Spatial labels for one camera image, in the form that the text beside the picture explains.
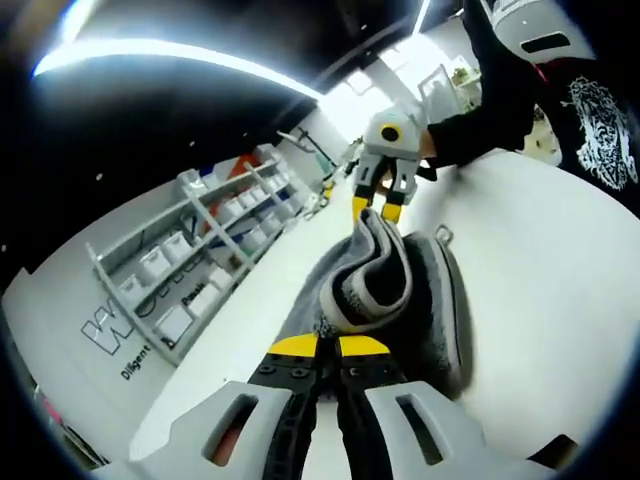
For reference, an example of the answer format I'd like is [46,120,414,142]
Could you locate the person's black printed shirt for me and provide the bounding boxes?
[524,54,640,221]

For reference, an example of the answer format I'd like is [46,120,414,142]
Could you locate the grey metal shelving rack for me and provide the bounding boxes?
[84,154,321,366]

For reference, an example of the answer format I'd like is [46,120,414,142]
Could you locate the black stand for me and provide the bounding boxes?
[277,127,339,174]

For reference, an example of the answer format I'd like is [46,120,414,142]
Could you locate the white chest device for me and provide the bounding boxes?
[482,0,599,64]

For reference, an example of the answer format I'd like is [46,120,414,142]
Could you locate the dark grey towel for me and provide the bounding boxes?
[287,207,474,401]

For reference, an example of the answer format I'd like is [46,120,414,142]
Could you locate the pile of small tools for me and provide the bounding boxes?
[302,179,337,216]

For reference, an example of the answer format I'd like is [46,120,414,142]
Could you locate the row of white storage bins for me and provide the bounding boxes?
[117,167,306,346]

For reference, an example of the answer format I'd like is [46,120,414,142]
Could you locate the person's right hand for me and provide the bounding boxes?
[420,130,441,170]

